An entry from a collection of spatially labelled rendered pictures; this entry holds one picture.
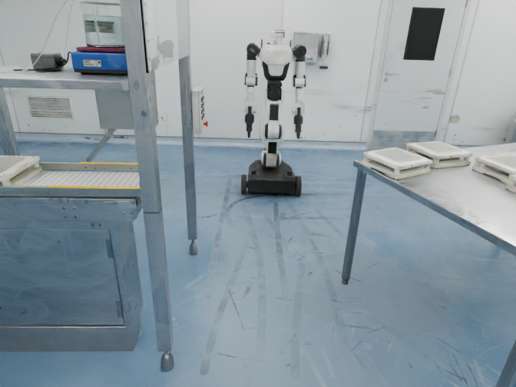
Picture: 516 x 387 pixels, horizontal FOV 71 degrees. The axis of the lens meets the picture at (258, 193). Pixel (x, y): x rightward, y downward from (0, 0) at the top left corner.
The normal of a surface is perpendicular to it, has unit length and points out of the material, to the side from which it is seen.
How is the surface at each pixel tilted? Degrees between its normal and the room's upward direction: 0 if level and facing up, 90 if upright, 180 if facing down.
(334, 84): 90
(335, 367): 0
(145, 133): 90
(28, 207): 90
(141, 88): 90
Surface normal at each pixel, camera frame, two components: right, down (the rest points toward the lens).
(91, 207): 0.04, 0.41
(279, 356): 0.04, -0.91
